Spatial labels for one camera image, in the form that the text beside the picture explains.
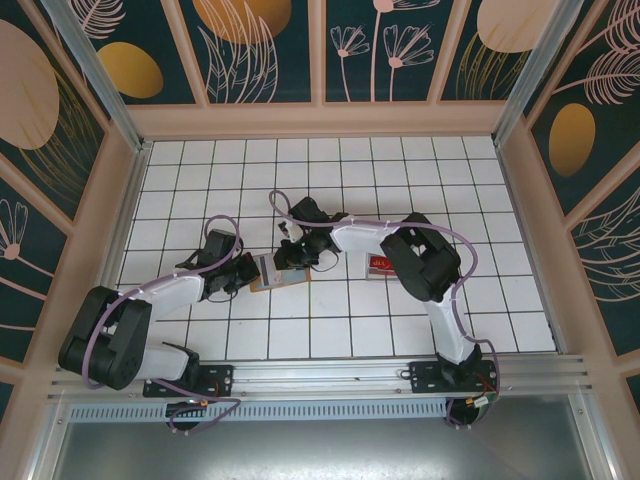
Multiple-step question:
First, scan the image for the grey metal sheet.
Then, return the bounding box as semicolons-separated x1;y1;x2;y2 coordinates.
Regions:
29;394;616;480

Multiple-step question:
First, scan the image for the aluminium mounting rail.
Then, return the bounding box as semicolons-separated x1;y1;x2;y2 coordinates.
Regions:
47;353;599;401

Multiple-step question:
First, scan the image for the clear box with red card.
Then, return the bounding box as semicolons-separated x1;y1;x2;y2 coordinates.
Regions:
368;255;399;276

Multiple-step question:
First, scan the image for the orange leather card holder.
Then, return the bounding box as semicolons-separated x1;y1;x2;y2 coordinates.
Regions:
249;253;312;295

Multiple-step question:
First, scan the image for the red silver credit card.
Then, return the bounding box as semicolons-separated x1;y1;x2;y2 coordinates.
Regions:
259;255;281;289

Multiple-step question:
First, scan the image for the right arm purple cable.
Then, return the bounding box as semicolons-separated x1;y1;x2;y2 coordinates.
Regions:
269;190;501;431

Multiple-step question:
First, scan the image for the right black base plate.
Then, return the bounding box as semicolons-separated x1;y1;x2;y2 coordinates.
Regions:
408;360;501;395

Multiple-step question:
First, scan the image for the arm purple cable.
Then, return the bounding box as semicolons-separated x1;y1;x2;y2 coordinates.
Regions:
269;190;501;431
84;214;244;436

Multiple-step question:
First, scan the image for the green circuit board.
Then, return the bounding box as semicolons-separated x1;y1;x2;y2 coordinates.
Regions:
467;392;501;424

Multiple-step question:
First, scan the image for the grey slotted cable duct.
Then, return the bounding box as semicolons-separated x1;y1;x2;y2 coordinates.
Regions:
67;398;451;422

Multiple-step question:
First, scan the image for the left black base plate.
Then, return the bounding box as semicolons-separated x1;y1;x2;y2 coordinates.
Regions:
143;364;235;399

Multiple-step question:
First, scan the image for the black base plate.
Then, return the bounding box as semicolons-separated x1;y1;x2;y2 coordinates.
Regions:
408;360;501;395
143;364;235;399

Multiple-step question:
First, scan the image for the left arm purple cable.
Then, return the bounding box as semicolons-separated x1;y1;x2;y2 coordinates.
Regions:
84;214;244;436

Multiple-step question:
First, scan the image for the aluminium frame post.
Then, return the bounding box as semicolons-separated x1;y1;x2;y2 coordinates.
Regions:
491;0;596;147
39;0;154;154

